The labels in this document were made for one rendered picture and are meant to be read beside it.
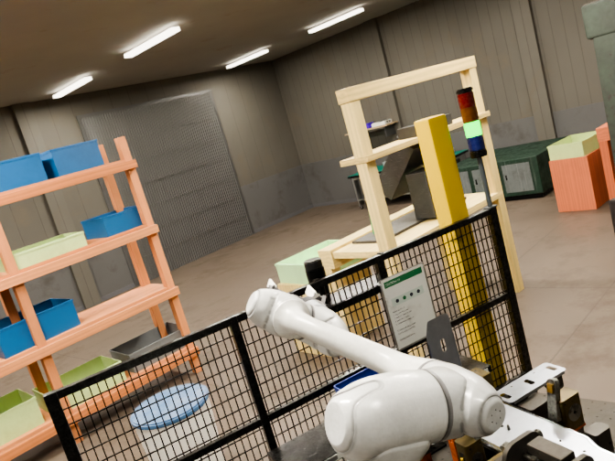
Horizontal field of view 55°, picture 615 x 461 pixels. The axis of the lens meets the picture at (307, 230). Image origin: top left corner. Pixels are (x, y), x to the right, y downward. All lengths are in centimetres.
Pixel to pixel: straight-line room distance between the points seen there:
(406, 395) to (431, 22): 1118
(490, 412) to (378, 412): 21
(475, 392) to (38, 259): 476
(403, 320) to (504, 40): 929
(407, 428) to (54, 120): 1070
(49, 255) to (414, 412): 476
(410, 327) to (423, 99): 1002
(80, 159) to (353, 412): 495
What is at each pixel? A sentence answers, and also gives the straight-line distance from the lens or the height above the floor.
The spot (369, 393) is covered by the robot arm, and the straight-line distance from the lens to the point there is 104.
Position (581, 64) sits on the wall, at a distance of 1097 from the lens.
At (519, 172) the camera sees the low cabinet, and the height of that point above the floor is 45.
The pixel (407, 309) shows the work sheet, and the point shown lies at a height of 129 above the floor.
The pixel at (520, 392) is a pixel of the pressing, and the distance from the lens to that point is 232.
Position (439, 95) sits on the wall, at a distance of 1208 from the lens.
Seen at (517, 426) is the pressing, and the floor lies 100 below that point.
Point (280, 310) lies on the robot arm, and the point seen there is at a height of 170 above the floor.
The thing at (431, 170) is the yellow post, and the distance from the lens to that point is 259.
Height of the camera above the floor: 213
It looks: 10 degrees down
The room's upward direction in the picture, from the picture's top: 16 degrees counter-clockwise
